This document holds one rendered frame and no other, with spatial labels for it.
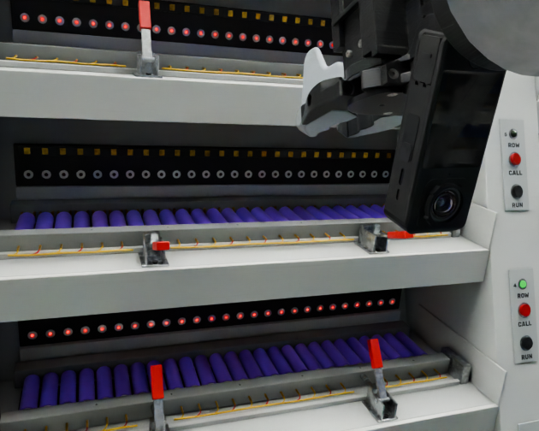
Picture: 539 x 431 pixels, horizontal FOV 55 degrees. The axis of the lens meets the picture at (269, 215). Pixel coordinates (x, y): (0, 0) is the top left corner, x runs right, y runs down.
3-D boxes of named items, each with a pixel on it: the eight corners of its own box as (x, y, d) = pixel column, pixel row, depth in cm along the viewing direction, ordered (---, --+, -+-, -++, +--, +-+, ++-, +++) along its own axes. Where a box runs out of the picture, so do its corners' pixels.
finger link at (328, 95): (337, 105, 40) (416, 66, 32) (339, 127, 40) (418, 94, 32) (282, 100, 38) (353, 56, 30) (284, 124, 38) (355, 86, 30)
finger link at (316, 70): (300, 73, 44) (367, 28, 36) (305, 141, 44) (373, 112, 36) (268, 68, 43) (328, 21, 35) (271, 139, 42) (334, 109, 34)
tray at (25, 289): (483, 281, 69) (498, 213, 66) (-39, 326, 49) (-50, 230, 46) (399, 232, 87) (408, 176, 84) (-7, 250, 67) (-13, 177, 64)
